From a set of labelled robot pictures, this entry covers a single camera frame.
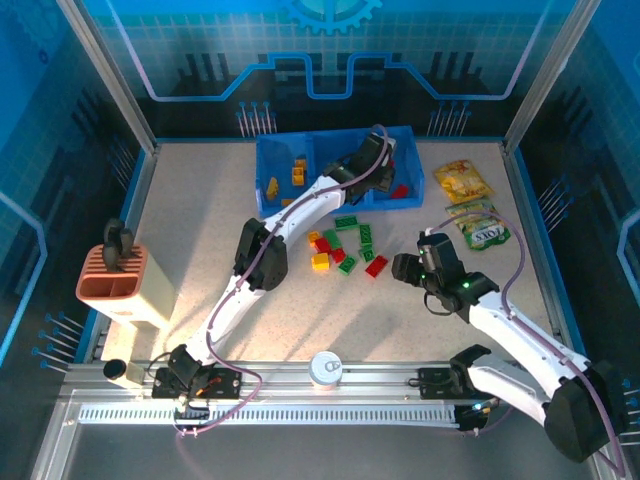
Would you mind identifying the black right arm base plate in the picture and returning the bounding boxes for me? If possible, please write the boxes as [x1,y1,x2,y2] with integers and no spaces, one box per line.
[417,367,510,401]

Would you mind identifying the aluminium frame post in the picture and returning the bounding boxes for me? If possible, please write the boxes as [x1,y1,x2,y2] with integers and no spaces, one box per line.
[502,0,604,151]
[54,0,161,154]

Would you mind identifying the yellow snack bag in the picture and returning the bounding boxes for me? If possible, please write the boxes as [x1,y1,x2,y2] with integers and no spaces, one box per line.
[432,159,495,205]

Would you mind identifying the blue divided plastic bin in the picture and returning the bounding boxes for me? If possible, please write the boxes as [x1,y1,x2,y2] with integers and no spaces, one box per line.
[254,124,426,217]

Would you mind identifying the white tin can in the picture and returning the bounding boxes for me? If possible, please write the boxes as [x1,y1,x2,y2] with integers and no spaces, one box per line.
[307,350,344,392]

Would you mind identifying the black utensil handle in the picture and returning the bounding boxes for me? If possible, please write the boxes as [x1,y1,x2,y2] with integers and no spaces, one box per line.
[103,217,124,272]
[117,227,137,262]

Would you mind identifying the white slotted cable duct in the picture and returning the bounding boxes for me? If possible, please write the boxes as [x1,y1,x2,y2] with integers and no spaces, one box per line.
[79,403,461,429]

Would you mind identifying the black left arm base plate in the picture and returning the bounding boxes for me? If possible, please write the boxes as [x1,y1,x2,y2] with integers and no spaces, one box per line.
[151,367,245,400]

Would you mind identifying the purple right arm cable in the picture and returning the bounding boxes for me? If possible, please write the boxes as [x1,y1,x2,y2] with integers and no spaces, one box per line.
[424,212,629,474]

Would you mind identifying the orange beige utensil holder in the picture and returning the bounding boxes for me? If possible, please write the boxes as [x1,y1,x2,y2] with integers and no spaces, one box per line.
[74,243,178,332]

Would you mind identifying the aluminium frame rail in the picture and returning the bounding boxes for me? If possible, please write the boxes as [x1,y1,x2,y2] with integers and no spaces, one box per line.
[59,358,601,407]

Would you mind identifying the small beige bottle black cap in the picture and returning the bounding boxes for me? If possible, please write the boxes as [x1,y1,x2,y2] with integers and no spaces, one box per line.
[102,357,148,387]

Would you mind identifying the green snack bag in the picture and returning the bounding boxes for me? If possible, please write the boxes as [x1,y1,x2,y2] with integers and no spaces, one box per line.
[444,196,512,251]

